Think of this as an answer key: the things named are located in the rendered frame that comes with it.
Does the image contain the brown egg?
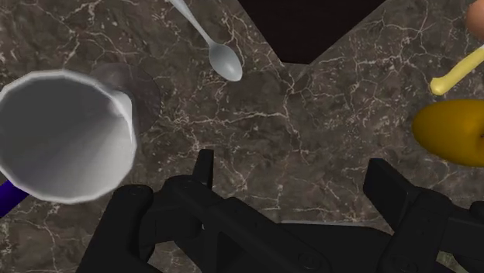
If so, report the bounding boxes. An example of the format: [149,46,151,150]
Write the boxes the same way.
[465,0,484,40]

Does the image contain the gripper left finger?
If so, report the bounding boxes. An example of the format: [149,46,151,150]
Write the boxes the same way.
[76,148,334,273]

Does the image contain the yellow apple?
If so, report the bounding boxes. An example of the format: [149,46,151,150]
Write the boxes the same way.
[411,98,484,168]

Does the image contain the grey spoon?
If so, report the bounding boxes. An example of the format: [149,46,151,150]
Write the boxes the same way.
[168,0,244,82]

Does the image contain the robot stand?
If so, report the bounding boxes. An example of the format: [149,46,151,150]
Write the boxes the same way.
[237,0,387,65]

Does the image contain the pale yellow utensil handle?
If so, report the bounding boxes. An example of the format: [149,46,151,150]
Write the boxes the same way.
[430,45,484,97]

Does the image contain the blue pen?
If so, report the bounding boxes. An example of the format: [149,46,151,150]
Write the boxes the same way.
[0,179,29,219]

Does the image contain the white cup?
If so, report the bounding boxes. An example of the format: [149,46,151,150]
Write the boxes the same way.
[0,69,138,205]

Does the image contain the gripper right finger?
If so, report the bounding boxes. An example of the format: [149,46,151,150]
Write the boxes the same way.
[362,157,484,273]

